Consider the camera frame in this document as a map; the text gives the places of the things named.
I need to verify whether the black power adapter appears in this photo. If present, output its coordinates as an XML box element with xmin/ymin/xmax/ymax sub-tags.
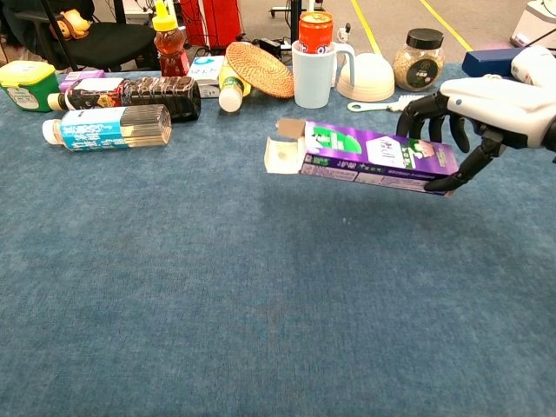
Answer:
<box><xmin>254</xmin><ymin>37</ymin><xmax>292</xmax><ymax>56</ymax></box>

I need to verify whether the small purple box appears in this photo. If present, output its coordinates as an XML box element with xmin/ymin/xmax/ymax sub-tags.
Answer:
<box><xmin>57</xmin><ymin>69</ymin><xmax>106</xmax><ymax>93</ymax></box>

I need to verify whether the white machine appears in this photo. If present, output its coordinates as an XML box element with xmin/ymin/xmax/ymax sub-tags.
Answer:
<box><xmin>508</xmin><ymin>0</ymin><xmax>556</xmax><ymax>50</ymax></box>

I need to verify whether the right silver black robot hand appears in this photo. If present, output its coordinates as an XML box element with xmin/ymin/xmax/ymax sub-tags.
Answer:
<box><xmin>395</xmin><ymin>74</ymin><xmax>556</xmax><ymax>193</ymax></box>

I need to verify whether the green container yellow lid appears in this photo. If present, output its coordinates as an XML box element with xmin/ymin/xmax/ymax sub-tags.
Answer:
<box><xmin>0</xmin><ymin>60</ymin><xmax>61</xmax><ymax>113</ymax></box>

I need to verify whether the white squeeze bottle yellow cap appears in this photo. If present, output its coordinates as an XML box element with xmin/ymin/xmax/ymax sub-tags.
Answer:
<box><xmin>510</xmin><ymin>44</ymin><xmax>556</xmax><ymax>88</ymax></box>

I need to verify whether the clear bottle blue label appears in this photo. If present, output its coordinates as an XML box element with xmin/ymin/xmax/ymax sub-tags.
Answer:
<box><xmin>42</xmin><ymin>104</ymin><xmax>174</xmax><ymax>153</ymax></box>

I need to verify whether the white blue carton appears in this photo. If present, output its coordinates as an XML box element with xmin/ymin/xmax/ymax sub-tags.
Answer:
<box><xmin>187</xmin><ymin>55</ymin><xmax>227</xmax><ymax>99</ymax></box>

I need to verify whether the white upturned bowl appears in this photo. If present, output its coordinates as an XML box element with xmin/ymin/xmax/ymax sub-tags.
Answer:
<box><xmin>336</xmin><ymin>52</ymin><xmax>396</xmax><ymax>103</ymax></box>

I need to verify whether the red cabinet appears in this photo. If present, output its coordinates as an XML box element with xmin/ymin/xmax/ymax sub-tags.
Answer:
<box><xmin>179</xmin><ymin>0</ymin><xmax>244</xmax><ymax>50</ymax></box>

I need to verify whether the orange soda can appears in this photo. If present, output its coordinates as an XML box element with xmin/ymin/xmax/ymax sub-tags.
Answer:
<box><xmin>298</xmin><ymin>11</ymin><xmax>335</xmax><ymax>55</ymax></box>

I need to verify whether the woven rattan coaster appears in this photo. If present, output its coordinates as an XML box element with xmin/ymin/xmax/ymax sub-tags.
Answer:
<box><xmin>225</xmin><ymin>41</ymin><xmax>296</xmax><ymax>100</ymax></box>

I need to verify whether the black office chair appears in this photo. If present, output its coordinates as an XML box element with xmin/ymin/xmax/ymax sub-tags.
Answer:
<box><xmin>0</xmin><ymin>0</ymin><xmax>160</xmax><ymax>73</ymax></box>

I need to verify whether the black tripod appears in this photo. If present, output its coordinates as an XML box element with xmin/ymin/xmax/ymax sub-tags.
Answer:
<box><xmin>268</xmin><ymin>0</ymin><xmax>322</xmax><ymax>18</ymax></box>

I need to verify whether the mint green brush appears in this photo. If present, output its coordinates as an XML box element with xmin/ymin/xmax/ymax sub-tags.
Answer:
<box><xmin>347</xmin><ymin>94</ymin><xmax>438</xmax><ymax>115</ymax></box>

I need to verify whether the honey bottle yellow cap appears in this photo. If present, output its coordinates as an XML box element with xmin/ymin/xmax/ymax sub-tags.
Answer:
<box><xmin>151</xmin><ymin>0</ymin><xmax>191</xmax><ymax>78</ymax></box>

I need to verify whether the brown plush toy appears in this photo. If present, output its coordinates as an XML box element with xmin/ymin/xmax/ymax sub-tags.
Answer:
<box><xmin>47</xmin><ymin>9</ymin><xmax>92</xmax><ymax>41</ymax></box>

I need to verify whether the purple toothpaste carton box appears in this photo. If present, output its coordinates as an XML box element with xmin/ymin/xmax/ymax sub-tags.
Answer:
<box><xmin>264</xmin><ymin>117</ymin><xmax>460</xmax><ymax>197</ymax></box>

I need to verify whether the light blue mug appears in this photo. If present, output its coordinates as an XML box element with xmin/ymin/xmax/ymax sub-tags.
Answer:
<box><xmin>291</xmin><ymin>40</ymin><xmax>357</xmax><ymax>109</ymax></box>

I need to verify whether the navy blue box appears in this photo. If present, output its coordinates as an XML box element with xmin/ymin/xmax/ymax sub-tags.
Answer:
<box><xmin>460</xmin><ymin>47</ymin><xmax>529</xmax><ymax>80</ymax></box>

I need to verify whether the glass jar black lid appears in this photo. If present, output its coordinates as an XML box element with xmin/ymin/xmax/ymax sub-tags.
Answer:
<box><xmin>392</xmin><ymin>28</ymin><xmax>446</xmax><ymax>92</ymax></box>

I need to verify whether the dark tea bottle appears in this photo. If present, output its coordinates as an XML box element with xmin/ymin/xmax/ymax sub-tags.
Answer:
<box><xmin>46</xmin><ymin>76</ymin><xmax>202</xmax><ymax>122</ymax></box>

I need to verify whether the blue table cloth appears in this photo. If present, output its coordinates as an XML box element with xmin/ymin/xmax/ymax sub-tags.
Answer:
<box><xmin>0</xmin><ymin>63</ymin><xmax>556</xmax><ymax>417</ymax></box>

